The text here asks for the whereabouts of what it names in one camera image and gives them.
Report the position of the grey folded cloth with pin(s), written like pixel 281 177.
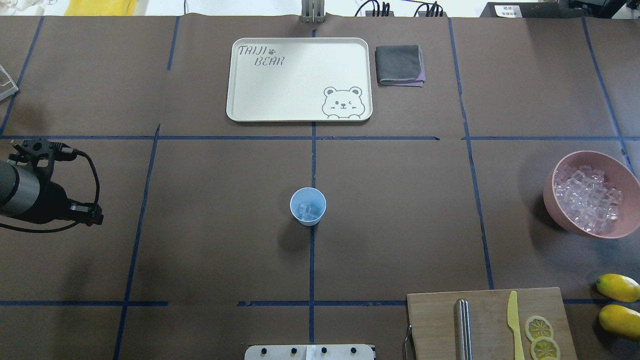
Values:
pixel 400 65

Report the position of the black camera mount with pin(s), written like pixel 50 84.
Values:
pixel 38 156

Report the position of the black labelled bar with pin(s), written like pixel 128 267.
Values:
pixel 554 9

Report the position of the lemon slice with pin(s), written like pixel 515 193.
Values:
pixel 545 348
pixel 538 327

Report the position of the pile of clear ice cubes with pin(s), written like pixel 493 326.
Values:
pixel 588 200

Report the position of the yellow lemon near edge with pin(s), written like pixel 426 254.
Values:
pixel 620 321

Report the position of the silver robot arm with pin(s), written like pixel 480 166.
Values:
pixel 28 194

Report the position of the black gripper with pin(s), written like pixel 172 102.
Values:
pixel 51 202

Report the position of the cream bear tray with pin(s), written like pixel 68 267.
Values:
pixel 299 80

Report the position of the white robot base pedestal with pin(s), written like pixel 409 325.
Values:
pixel 311 352

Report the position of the black steel rod tool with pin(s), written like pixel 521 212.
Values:
pixel 462 324

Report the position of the pink bowl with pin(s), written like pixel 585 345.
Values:
pixel 616 173

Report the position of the light blue cup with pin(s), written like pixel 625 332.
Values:
pixel 308 195

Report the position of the wooden cutting board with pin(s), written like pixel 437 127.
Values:
pixel 432 317

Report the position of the yellow plastic knife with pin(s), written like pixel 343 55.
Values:
pixel 513 322

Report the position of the aluminium frame post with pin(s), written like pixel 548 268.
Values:
pixel 313 11

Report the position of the white cup rack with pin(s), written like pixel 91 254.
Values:
pixel 8 87

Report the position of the yellow lemon near bowl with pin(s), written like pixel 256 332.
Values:
pixel 618 287

